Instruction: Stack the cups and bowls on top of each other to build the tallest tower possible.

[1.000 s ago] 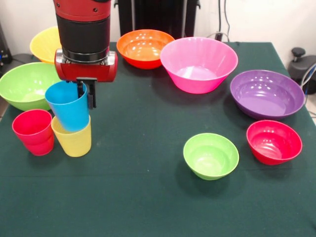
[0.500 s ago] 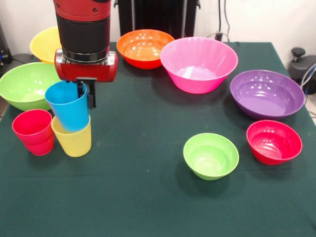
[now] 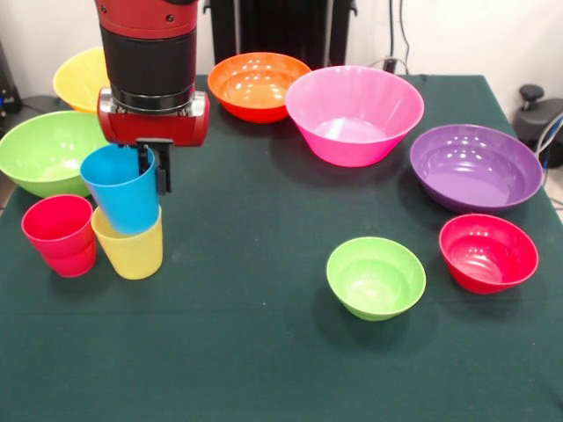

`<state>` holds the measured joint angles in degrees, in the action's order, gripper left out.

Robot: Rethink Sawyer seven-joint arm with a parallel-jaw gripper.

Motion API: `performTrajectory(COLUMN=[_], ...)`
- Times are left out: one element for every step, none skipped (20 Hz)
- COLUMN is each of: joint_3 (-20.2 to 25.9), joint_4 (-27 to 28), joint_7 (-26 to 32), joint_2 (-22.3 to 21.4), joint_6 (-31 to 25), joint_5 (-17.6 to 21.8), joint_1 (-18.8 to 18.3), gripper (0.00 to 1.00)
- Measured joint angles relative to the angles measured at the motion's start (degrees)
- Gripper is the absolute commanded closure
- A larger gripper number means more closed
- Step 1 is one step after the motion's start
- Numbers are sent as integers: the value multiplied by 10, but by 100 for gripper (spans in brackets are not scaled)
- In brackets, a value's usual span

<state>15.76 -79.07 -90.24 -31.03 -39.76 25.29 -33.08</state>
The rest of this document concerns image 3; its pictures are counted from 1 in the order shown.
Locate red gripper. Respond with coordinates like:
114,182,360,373
97,87,212,196

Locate blue cup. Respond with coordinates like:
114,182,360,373
79,144,162,236

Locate yellow cup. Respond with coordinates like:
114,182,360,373
91,205,165,280

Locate large green bowl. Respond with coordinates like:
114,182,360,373
0,110,111,199

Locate large yellow bowl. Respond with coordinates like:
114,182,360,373
53,47,111,115

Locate orange bowl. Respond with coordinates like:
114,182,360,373
207,51,312,124

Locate black equipment box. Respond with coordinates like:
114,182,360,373
0,41,23,128

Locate large pink bowl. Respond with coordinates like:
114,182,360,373
284,65,426,169

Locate dark green tablecloth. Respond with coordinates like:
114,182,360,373
0,73,563,422

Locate small green bowl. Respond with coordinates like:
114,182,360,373
325,236,428,322

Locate purple bowl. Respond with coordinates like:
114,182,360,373
409,123,545,215

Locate small red bowl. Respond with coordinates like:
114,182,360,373
438,213,540,295

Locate white and blue cables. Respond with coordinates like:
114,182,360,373
535,112,563,177

